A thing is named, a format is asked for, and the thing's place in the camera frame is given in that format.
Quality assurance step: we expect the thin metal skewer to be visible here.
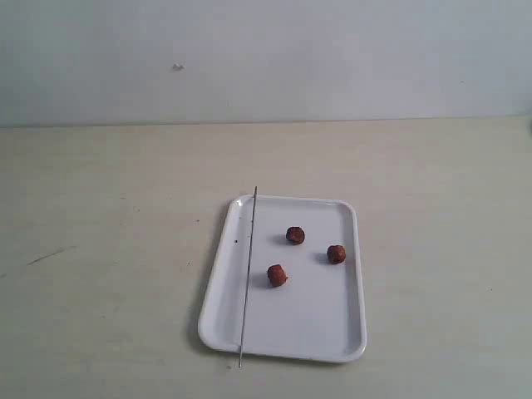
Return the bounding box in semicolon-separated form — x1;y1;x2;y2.
238;185;258;369

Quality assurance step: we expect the dark red dried date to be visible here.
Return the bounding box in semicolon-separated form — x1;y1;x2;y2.
327;244;347;264
285;226;305;245
267;264;288;288

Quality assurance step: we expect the white rectangular plastic tray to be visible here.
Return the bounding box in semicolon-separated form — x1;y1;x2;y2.
198;195;367;363

